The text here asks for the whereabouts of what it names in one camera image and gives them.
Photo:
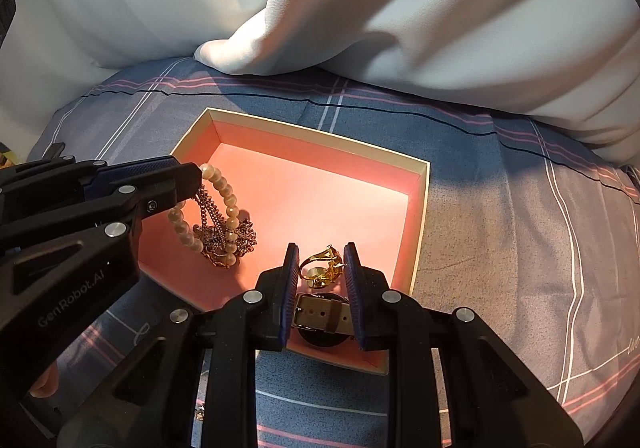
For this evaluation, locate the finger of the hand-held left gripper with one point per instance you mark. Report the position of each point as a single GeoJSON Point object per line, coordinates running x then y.
{"type": "Point", "coordinates": [170, 185]}
{"type": "Point", "coordinates": [132, 172]}

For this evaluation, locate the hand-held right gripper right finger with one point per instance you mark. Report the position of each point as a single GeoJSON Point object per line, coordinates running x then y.
{"type": "Point", "coordinates": [357, 300]}

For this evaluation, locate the grey plaid bed sheet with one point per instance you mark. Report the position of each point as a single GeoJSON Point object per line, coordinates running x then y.
{"type": "Point", "coordinates": [500, 248]}

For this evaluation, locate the cream box with pink inside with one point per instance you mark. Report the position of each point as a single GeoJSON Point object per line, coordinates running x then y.
{"type": "Point", "coordinates": [320, 198]}

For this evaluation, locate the person's left hand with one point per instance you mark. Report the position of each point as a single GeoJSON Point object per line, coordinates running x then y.
{"type": "Point", "coordinates": [46, 383]}

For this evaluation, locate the white cloth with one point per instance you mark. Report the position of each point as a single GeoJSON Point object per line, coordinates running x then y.
{"type": "Point", "coordinates": [400, 3]}

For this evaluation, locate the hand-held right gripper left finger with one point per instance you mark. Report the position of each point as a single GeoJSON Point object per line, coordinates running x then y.
{"type": "Point", "coordinates": [289, 295]}

